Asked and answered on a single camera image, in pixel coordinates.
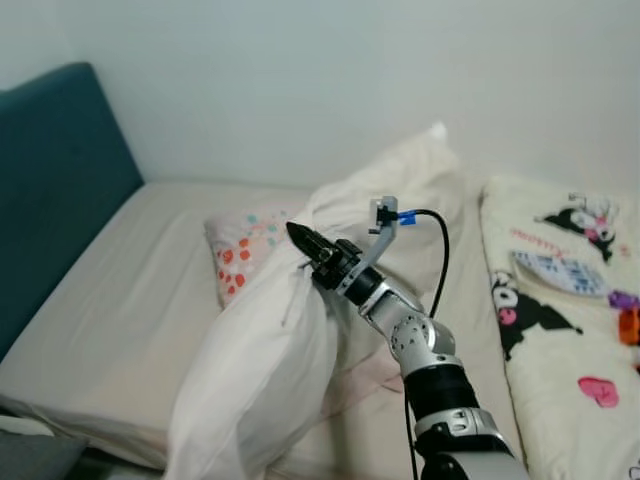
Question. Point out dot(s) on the large white pillow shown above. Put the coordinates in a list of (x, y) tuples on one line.
[(255, 370)]

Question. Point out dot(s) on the small orange toy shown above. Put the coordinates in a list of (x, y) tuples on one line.
[(629, 325)]

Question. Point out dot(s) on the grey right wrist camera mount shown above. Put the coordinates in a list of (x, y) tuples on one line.
[(384, 214)]

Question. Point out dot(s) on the beige sheeted mattress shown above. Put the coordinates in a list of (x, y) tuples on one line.
[(130, 300)]

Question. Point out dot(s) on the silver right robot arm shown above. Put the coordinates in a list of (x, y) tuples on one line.
[(418, 338)]

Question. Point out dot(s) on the small red-dotted pillow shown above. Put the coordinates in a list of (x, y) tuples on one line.
[(243, 252)]

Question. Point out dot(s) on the small purple toy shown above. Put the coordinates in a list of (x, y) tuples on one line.
[(623, 298)]

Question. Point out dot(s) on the teal upholstered headboard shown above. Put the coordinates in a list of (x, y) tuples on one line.
[(55, 190)]

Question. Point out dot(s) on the grey fabric cushion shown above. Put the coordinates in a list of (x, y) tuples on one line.
[(35, 455)]

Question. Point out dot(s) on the cream cartoon print blanket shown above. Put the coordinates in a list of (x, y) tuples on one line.
[(560, 340)]

